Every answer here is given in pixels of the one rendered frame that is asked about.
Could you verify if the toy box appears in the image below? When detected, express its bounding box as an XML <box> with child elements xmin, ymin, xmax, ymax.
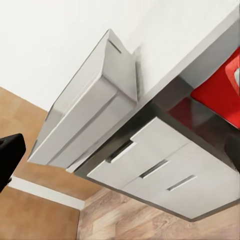
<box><xmin>27</xmin><ymin>28</ymin><xmax>138</xmax><ymax>169</ymax></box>

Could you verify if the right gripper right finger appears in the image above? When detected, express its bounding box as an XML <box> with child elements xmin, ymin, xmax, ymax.
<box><xmin>224</xmin><ymin>132</ymin><xmax>240</xmax><ymax>170</ymax></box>

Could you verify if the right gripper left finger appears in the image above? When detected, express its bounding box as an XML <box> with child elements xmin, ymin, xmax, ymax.
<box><xmin>0</xmin><ymin>133</ymin><xmax>26</xmax><ymax>192</ymax></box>

